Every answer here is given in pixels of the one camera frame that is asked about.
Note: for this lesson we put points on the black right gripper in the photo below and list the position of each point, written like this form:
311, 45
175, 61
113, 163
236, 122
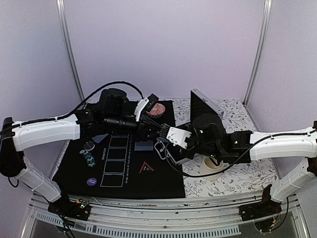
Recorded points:
177, 149

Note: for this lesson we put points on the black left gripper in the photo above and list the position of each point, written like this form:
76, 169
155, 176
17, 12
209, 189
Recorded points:
144, 129

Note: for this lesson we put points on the dealt blue card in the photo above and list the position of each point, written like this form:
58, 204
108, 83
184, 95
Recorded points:
99, 138
143, 146

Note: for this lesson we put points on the red triangular all-in marker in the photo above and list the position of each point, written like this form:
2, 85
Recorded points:
146, 168

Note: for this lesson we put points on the clear acrylic dealer button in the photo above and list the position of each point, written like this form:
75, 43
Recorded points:
89, 146

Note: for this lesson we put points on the green blue poker chip stack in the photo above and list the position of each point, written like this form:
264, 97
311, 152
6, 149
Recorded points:
88, 157

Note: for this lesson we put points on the purple small blind button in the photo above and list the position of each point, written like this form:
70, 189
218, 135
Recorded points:
91, 181

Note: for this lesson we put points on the blue playing card deck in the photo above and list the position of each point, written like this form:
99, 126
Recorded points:
161, 138

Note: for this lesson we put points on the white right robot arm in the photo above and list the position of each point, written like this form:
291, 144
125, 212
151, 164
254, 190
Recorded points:
246, 146

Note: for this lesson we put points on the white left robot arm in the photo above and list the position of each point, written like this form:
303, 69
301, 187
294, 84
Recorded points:
112, 113

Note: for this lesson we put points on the red patterned ceramic bowl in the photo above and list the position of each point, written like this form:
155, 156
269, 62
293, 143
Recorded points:
157, 111

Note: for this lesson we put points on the white ceramic mug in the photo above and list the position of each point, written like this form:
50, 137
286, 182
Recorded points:
208, 166

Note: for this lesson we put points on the floral white tablecloth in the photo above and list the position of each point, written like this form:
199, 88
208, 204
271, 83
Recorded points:
241, 178

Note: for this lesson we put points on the black poker table mat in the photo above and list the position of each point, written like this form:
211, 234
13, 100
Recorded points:
117, 171

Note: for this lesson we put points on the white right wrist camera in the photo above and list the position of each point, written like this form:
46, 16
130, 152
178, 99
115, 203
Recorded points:
178, 136

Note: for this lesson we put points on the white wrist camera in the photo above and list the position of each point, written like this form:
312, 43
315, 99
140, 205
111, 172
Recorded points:
145, 105
178, 136

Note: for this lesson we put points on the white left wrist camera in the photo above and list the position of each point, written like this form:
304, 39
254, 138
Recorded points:
145, 105

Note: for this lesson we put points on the aluminium front rail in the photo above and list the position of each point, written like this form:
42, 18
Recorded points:
204, 217

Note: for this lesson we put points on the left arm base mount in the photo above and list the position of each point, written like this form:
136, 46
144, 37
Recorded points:
79, 209

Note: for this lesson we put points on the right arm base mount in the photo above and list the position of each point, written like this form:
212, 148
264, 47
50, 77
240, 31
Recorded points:
263, 208

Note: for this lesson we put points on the left aluminium frame post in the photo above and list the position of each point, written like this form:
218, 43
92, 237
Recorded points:
67, 41

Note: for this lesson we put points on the aluminium frame post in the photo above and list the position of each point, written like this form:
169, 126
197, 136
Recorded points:
259, 51
67, 41

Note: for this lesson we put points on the right aluminium frame post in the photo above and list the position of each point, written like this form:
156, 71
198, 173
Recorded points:
259, 51

